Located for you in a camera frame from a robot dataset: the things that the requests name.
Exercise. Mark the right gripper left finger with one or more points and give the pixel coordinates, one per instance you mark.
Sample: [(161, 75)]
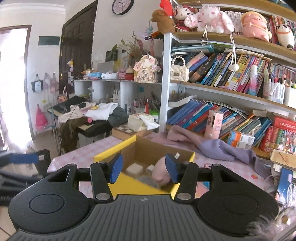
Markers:
[(102, 174)]

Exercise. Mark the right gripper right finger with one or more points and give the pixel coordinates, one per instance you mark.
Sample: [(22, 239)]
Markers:
[(186, 175)]

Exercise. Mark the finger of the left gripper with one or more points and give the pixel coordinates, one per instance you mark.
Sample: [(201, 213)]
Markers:
[(11, 157)]

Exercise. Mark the pink plush pig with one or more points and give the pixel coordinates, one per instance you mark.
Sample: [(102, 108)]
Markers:
[(160, 174)]

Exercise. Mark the beige rectangular block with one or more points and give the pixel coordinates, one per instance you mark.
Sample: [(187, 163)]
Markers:
[(135, 170)]

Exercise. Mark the pink checkered tablecloth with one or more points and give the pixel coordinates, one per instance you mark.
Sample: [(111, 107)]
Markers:
[(84, 157)]

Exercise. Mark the purple cloth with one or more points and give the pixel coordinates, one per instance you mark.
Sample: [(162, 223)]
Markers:
[(214, 149)]

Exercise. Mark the yellow cardboard box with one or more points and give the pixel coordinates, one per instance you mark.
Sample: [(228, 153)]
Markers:
[(144, 152)]

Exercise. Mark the pile of clothes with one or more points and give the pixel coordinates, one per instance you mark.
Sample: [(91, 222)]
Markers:
[(78, 116)]

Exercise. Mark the orange white boxes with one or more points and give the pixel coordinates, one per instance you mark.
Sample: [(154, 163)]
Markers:
[(240, 140)]

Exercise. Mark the white tissue pack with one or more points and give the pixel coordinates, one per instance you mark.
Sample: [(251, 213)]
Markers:
[(141, 121)]

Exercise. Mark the red thick dictionary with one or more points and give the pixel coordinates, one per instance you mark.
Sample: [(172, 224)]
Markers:
[(280, 135)]

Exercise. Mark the white quilted handbag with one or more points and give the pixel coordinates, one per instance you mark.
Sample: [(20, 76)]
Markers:
[(179, 72)]

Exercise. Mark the black smartphone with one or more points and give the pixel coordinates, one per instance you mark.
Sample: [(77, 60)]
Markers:
[(285, 181)]

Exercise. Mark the brown paper envelope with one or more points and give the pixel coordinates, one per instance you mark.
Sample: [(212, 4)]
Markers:
[(283, 159)]

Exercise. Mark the wall clock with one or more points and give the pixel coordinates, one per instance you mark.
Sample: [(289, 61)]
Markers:
[(121, 7)]

